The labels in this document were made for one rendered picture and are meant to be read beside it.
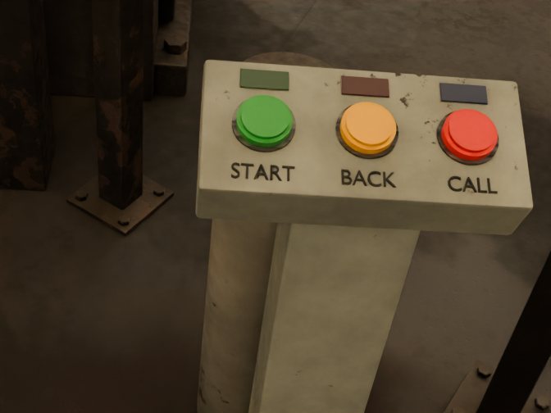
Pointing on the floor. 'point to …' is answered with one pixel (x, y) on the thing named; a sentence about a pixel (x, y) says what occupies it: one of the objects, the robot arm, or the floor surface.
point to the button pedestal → (348, 215)
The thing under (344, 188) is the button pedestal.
